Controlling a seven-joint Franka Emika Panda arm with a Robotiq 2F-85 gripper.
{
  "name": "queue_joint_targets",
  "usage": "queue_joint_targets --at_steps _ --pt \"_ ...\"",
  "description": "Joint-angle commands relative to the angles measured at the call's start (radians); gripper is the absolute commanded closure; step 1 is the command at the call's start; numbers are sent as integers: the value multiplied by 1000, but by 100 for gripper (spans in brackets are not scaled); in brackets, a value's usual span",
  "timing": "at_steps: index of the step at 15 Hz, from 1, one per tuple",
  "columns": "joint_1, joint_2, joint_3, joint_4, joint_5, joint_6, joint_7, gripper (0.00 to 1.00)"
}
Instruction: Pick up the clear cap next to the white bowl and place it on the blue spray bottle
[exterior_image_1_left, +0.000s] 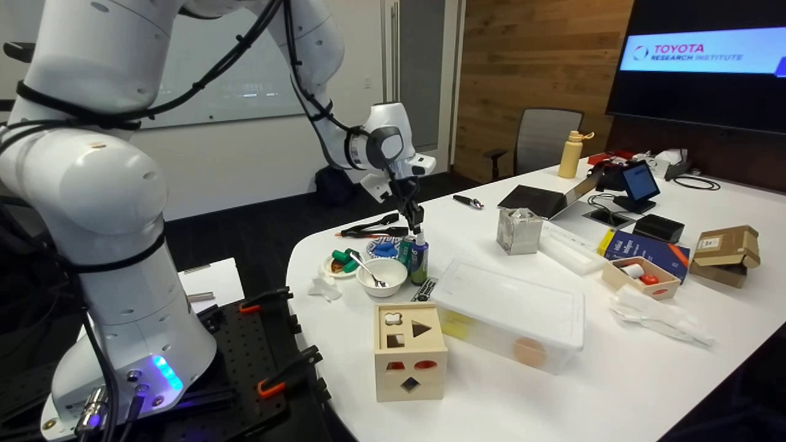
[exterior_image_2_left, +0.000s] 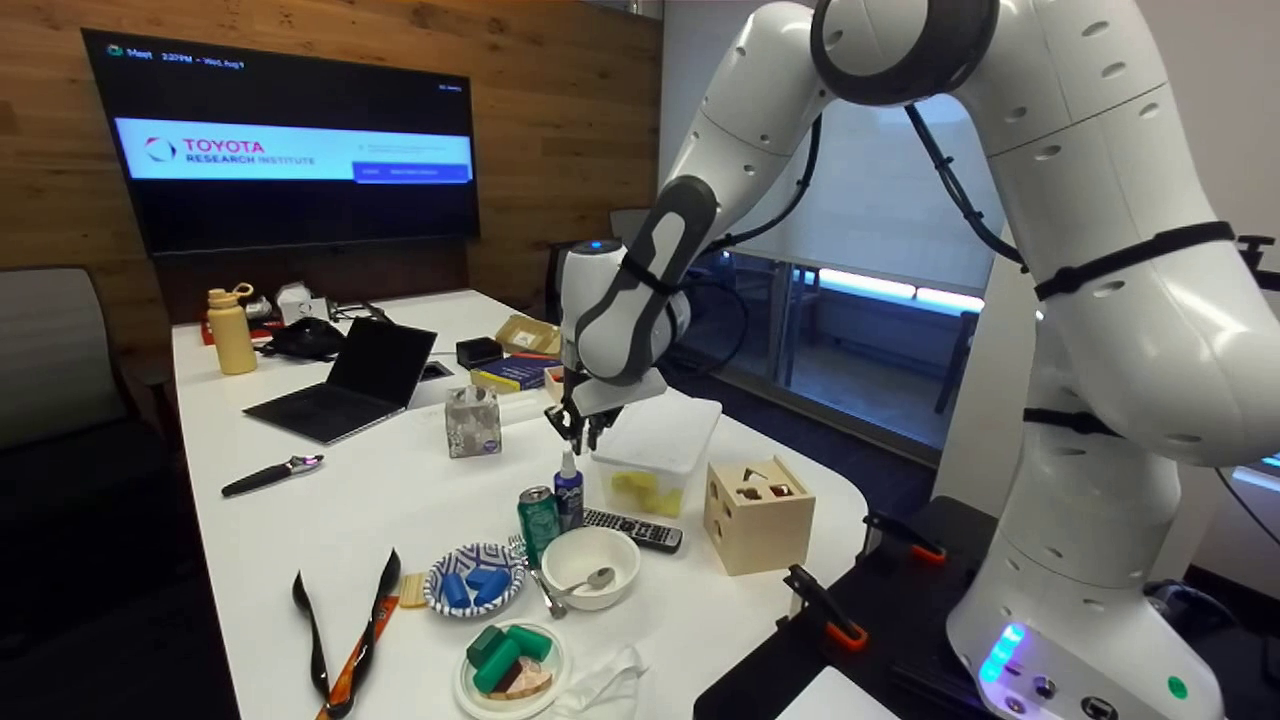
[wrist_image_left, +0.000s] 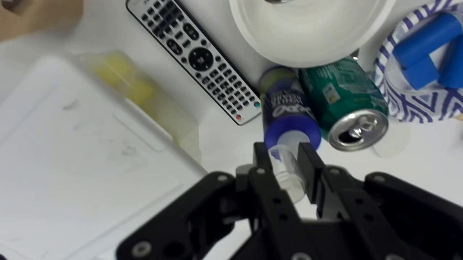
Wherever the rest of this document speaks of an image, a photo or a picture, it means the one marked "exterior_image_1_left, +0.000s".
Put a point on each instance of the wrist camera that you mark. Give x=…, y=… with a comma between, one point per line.
x=423, y=166

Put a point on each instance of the orange black clamp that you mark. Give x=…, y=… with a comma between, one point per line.
x=285, y=374
x=264, y=300

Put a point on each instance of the yellow water bottle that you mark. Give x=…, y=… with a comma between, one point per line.
x=570, y=157

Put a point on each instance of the white paper sheet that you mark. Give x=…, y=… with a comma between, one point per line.
x=211, y=283

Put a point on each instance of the small black box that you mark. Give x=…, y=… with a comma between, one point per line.
x=659, y=227

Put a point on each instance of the white bowl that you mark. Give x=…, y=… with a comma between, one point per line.
x=384, y=279

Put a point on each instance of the grey office chair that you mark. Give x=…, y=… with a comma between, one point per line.
x=546, y=139

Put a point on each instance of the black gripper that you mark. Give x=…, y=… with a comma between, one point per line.
x=405, y=193

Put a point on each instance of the bowl with green item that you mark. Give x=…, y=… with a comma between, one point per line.
x=335, y=270

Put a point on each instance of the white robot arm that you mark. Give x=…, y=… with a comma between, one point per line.
x=107, y=206

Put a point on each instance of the black tablet on stand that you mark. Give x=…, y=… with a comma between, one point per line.
x=638, y=186

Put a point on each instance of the wall television screen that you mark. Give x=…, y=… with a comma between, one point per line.
x=703, y=64

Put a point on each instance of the metal spoon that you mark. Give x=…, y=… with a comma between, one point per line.
x=371, y=273

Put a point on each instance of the clear plastic storage bin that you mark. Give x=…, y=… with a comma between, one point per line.
x=507, y=316

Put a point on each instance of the blue book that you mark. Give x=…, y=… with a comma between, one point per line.
x=647, y=250

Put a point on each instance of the clear plastic bag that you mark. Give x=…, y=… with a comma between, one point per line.
x=659, y=317

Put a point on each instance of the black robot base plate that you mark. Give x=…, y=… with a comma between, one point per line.
x=245, y=359

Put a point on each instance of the long clear plastic box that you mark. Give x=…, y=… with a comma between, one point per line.
x=573, y=246

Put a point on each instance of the open wooden tray box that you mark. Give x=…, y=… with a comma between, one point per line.
x=638, y=282

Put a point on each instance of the blue patterned plate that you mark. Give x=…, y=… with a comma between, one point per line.
x=380, y=250

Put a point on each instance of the wooden shape sorter box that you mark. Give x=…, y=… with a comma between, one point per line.
x=409, y=359

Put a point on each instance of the black remote control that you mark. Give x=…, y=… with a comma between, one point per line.
x=423, y=290

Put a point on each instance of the black marker pen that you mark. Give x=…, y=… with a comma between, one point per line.
x=466, y=202

